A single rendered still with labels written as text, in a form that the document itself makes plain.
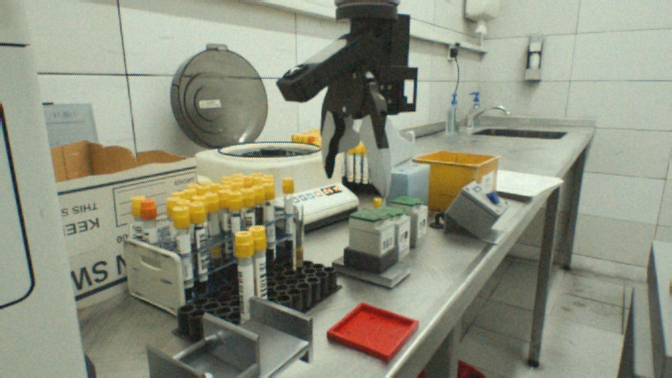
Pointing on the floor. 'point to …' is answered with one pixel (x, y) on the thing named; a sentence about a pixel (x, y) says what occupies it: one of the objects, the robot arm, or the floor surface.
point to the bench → (443, 253)
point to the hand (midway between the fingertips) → (349, 183)
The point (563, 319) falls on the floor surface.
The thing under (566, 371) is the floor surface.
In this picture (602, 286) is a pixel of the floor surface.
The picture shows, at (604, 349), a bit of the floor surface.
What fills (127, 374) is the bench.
